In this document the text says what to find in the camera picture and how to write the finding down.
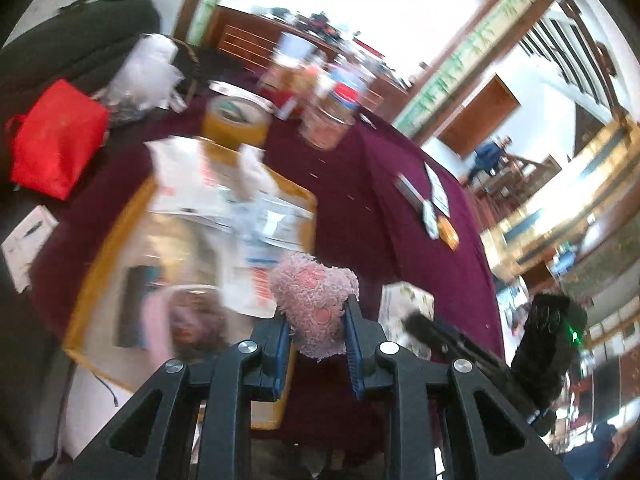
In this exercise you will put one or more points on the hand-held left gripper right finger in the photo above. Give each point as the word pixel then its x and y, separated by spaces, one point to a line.
pixel 415 410

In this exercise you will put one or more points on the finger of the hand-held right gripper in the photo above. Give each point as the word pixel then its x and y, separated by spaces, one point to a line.
pixel 450 342

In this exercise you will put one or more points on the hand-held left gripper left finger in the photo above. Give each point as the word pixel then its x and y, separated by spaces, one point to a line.
pixel 225 410

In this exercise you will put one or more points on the small patterned packet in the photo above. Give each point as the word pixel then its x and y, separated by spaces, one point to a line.
pixel 400 310

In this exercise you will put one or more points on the pink packaged cloth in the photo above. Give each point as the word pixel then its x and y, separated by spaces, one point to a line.
pixel 165 320

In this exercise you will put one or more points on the pink fluffy puff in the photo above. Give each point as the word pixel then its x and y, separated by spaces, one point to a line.
pixel 312 300

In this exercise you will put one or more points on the yellow-rimmed box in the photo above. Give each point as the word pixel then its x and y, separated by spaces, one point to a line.
pixel 125 220

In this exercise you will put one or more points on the large white red-print envelope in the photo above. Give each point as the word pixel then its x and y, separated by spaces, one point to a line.
pixel 180 180

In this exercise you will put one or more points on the orange packet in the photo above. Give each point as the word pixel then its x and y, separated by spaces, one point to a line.
pixel 448 234

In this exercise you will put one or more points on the small green-white packet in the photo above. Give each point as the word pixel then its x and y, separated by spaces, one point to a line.
pixel 431 220

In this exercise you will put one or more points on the long grey box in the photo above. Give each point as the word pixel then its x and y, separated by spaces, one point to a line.
pixel 412 192

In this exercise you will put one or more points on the maroon tablecloth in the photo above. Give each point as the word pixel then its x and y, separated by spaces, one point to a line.
pixel 370 210

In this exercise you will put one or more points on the flat white packet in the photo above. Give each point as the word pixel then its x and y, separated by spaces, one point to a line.
pixel 437 187

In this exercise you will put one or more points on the wooden door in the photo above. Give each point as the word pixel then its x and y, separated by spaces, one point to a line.
pixel 480 115

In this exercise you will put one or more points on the white cloth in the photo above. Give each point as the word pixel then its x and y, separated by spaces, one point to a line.
pixel 252 172

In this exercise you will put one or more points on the glass jar with orange contents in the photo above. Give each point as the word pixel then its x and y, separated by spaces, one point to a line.
pixel 327 120

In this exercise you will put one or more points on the white booklet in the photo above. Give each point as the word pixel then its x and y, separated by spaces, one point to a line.
pixel 27 245

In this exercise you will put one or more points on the blue label bottle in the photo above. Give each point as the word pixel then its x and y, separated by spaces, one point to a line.
pixel 355 80

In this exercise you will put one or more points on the yellow tape roll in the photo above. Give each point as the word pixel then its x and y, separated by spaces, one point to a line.
pixel 235 125

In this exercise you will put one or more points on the wooden stair railing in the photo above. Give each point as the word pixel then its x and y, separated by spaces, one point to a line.
pixel 575 45

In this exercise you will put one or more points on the round metal lid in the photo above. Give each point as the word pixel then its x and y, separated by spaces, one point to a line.
pixel 240 92

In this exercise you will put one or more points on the red bag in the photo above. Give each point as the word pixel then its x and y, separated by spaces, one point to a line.
pixel 55 140

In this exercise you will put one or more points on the white crumpled plastic bag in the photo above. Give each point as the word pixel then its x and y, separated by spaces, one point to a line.
pixel 145 70

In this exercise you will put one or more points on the wooden cabinet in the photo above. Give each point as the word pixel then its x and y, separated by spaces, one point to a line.
pixel 250 35

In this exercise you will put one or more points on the green bamboo wall painting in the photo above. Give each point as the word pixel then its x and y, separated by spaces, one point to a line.
pixel 465 55

